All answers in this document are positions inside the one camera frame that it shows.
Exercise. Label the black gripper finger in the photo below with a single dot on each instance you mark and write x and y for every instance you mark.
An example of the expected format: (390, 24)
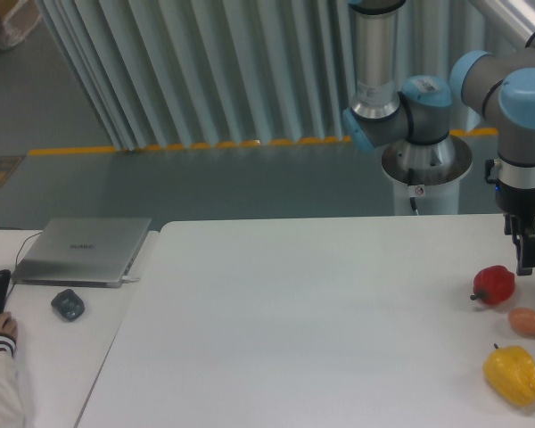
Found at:
(526, 246)
(510, 226)

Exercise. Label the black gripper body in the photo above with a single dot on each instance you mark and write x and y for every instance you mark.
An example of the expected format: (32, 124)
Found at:
(514, 186)

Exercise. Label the red bell pepper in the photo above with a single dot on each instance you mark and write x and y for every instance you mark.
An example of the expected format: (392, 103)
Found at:
(493, 285)

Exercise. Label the white sleeved forearm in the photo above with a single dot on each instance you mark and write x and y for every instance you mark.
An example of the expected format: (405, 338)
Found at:
(11, 409)

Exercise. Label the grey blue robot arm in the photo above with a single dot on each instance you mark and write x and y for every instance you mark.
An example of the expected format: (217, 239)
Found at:
(411, 123)

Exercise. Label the person's hand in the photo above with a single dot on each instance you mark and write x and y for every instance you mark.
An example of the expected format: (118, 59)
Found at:
(8, 326)

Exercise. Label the brown egg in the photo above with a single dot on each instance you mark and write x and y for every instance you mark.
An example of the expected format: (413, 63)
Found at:
(522, 321)

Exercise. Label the yellow bell pepper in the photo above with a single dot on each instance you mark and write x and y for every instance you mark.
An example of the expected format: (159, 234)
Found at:
(510, 371)

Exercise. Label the white folding partition screen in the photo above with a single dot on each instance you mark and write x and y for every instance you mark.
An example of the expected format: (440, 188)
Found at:
(213, 73)

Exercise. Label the silver closed laptop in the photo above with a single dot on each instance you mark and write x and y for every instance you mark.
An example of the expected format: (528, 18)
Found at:
(90, 252)

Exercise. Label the black computer mouse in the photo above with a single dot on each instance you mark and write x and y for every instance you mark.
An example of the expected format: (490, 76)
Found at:
(68, 305)

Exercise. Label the cardboard box in plastic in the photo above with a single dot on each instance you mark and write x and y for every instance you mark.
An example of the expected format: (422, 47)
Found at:
(17, 20)

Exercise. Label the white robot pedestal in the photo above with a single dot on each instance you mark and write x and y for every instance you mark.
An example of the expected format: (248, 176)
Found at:
(426, 179)

